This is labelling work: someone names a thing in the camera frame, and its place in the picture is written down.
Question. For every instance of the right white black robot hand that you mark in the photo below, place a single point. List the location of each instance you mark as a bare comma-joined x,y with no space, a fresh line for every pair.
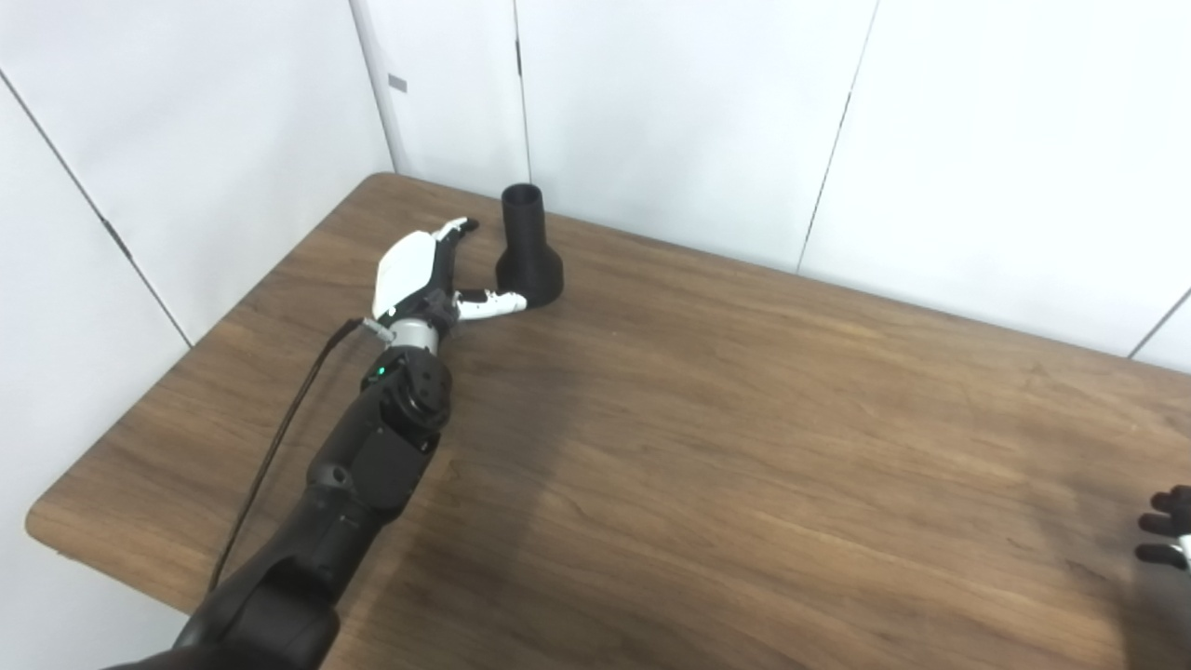
1172,526

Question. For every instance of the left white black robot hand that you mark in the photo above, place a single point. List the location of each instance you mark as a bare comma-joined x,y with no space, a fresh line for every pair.
405,270

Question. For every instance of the black funnel-shaped nozzle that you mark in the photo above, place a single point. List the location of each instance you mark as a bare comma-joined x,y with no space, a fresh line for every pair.
528,265

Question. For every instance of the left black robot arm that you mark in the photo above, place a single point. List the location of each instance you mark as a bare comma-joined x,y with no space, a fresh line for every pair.
363,475

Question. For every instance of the small black panel hinge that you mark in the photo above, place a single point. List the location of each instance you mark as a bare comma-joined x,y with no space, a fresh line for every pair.
518,60
115,239

